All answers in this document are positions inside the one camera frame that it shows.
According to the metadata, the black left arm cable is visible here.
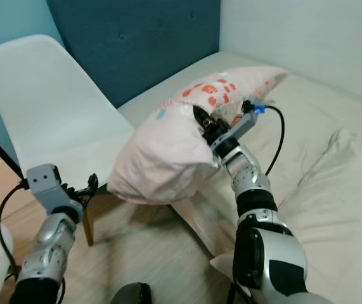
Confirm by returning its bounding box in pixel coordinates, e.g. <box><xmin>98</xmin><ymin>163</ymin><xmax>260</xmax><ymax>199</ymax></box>
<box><xmin>0</xmin><ymin>179</ymin><xmax>30</xmax><ymax>281</ymax></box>

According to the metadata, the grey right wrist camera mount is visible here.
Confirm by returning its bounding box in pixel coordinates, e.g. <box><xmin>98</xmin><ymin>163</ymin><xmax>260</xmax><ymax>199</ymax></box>
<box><xmin>224</xmin><ymin>98</ymin><xmax>264</xmax><ymax>151</ymax></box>

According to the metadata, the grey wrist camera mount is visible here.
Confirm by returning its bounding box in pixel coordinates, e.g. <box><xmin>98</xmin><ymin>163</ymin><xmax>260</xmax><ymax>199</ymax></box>
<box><xmin>27</xmin><ymin>163</ymin><xmax>81</xmax><ymax>213</ymax></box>
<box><xmin>224</xmin><ymin>98</ymin><xmax>264</xmax><ymax>151</ymax></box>

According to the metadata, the dark robot leg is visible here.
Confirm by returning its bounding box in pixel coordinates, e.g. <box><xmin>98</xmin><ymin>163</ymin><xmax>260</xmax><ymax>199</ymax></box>
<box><xmin>116</xmin><ymin>282</ymin><xmax>152</xmax><ymax>304</ymax></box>

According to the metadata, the bed with beige sheet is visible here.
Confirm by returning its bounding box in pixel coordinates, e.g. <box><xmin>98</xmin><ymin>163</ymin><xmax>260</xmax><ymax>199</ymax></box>
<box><xmin>117</xmin><ymin>52</ymin><xmax>362</xmax><ymax>304</ymax></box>

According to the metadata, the white plastic chair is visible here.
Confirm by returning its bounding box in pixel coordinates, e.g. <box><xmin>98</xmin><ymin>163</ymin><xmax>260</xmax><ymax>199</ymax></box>
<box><xmin>0</xmin><ymin>34</ymin><xmax>134</xmax><ymax>247</ymax></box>

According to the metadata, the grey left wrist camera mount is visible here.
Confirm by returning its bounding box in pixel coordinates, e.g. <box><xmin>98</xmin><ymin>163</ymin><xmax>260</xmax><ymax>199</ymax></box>
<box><xmin>27</xmin><ymin>163</ymin><xmax>81</xmax><ymax>213</ymax></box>

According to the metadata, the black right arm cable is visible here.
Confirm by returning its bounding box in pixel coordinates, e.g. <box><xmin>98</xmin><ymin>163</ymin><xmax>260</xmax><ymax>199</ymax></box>
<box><xmin>249</xmin><ymin>101</ymin><xmax>285</xmax><ymax>178</ymax></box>

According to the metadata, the pink patterned pillow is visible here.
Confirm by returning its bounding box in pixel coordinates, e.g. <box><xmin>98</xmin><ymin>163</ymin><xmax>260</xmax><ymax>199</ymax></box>
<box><xmin>108</xmin><ymin>65</ymin><xmax>290</xmax><ymax>205</ymax></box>

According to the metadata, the blue tufted headboard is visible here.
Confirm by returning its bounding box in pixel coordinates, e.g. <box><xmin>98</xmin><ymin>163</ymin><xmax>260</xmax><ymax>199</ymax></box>
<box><xmin>46</xmin><ymin>0</ymin><xmax>221</xmax><ymax>108</ymax></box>

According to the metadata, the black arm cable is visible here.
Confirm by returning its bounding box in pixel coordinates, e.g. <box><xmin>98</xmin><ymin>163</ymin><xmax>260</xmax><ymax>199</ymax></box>
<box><xmin>0</xmin><ymin>179</ymin><xmax>30</xmax><ymax>281</ymax></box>
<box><xmin>249</xmin><ymin>101</ymin><xmax>285</xmax><ymax>178</ymax></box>

